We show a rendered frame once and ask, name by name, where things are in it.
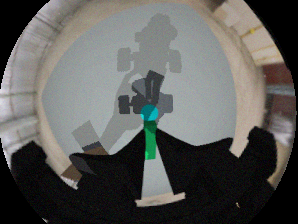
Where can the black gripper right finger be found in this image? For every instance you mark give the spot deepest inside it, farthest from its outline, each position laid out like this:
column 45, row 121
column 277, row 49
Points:
column 182, row 160

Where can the cyan circle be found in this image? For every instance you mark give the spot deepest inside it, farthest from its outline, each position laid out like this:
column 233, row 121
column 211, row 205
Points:
column 149, row 112

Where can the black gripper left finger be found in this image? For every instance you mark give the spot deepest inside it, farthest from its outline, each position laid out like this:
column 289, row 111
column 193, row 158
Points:
column 126, row 166

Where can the green rectangular post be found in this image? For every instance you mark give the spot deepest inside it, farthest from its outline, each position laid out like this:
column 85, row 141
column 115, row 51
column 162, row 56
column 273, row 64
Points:
column 150, row 128

